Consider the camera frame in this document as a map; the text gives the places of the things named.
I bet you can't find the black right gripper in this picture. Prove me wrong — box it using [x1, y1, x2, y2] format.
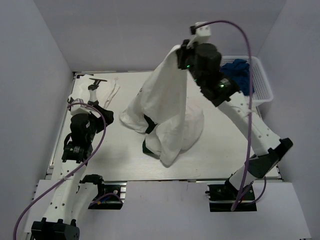
[176, 39, 204, 88]

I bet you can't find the white t-shirt green trim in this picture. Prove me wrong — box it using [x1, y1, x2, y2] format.
[119, 45, 204, 168]

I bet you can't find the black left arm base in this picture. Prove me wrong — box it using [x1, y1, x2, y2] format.
[79, 174, 127, 210]

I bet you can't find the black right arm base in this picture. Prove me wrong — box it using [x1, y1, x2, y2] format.
[205, 184, 257, 213]

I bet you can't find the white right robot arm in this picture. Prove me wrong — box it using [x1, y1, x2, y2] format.
[176, 39, 293, 200]

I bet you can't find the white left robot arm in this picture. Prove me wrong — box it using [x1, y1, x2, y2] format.
[31, 104, 114, 240]

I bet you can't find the blue t-shirt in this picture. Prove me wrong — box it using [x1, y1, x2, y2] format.
[219, 59, 251, 97]

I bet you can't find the folded white t-shirt black print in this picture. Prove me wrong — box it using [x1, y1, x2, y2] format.
[67, 74, 120, 109]

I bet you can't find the white plastic basket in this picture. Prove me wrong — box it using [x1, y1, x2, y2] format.
[220, 55, 274, 107]

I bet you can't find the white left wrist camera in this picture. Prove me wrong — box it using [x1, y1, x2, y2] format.
[68, 97, 92, 116]

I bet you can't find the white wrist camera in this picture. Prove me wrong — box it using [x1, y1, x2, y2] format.
[187, 22, 211, 49]
[68, 97, 92, 116]

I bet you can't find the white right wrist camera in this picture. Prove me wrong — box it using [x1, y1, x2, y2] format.
[187, 22, 211, 49]

